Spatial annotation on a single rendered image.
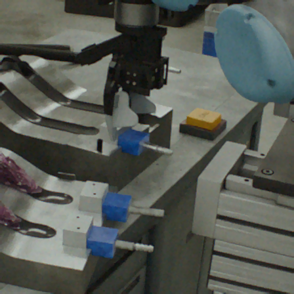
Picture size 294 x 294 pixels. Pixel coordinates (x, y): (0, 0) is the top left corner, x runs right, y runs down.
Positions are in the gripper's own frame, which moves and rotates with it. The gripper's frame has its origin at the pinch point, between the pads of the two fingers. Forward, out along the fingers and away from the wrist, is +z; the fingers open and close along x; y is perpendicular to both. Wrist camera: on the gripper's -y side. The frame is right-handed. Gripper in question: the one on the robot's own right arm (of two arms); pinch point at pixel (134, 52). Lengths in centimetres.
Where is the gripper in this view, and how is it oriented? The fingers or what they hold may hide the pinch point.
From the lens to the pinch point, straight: 161.9
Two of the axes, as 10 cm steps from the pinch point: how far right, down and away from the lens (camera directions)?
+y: 8.9, 2.4, -3.8
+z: -0.6, 9.0, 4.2
